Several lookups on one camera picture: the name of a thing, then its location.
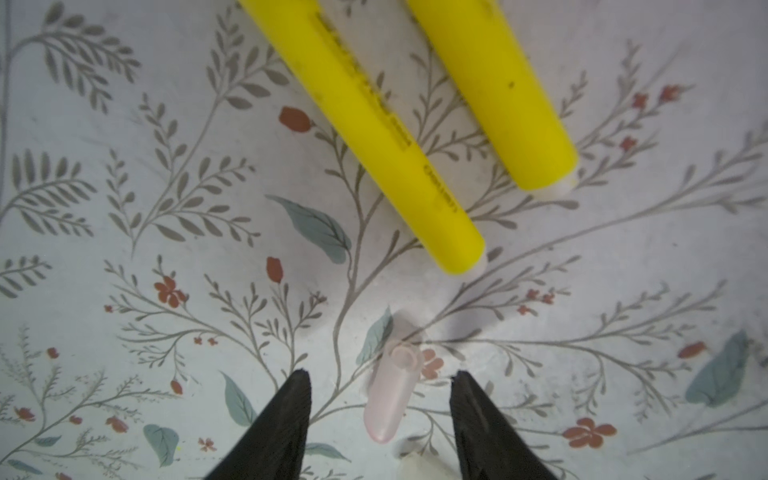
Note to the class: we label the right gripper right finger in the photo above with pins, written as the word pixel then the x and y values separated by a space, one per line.
pixel 487 445

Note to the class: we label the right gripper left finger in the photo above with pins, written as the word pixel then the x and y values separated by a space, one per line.
pixel 273 447

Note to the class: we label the yellow highlighter pen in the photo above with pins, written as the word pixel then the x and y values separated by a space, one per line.
pixel 314 51
pixel 475 43

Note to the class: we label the clear pen cap pink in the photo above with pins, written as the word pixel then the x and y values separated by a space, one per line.
pixel 393 384

